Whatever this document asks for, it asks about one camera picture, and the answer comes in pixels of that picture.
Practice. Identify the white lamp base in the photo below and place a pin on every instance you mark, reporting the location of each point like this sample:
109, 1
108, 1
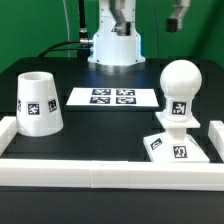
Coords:
175, 145

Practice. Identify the white lamp shade cone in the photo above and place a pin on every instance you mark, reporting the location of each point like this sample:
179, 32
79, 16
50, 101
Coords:
38, 110

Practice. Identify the white marker sheet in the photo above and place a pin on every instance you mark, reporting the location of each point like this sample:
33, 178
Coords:
112, 97

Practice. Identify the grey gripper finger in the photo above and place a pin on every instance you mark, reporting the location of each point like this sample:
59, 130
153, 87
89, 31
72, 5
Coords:
122, 26
175, 21

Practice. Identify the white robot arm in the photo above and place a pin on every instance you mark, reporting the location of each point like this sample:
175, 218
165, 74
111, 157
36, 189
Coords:
116, 44

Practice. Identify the white front fence bar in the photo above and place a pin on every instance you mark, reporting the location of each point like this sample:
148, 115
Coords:
111, 174

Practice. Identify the white fence bar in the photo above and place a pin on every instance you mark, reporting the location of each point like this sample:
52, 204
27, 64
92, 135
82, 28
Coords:
216, 135
111, 174
8, 129

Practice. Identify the white lamp bulb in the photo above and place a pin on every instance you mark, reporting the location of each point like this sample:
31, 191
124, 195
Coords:
180, 80

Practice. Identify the white left fence bar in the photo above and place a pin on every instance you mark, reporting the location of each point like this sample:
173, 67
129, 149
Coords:
8, 129

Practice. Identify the black cable connector plug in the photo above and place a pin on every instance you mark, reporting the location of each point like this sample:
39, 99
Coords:
85, 44

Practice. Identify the white right fence bar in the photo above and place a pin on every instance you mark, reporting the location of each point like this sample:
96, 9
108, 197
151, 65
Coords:
216, 135

